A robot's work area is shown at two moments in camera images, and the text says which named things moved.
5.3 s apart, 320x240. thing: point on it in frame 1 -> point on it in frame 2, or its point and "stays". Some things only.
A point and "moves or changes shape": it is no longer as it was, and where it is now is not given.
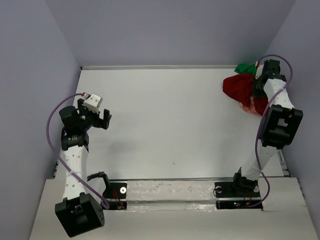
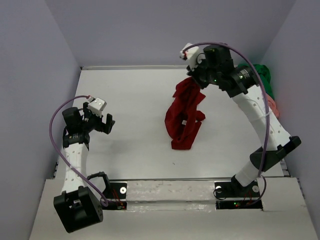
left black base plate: x=116 y=190 stays
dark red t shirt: x=240 y=87 moves or changes shape
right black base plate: x=226 y=189 stays
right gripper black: x=256 y=92 -> x=201 y=61
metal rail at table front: x=172 y=179 stays
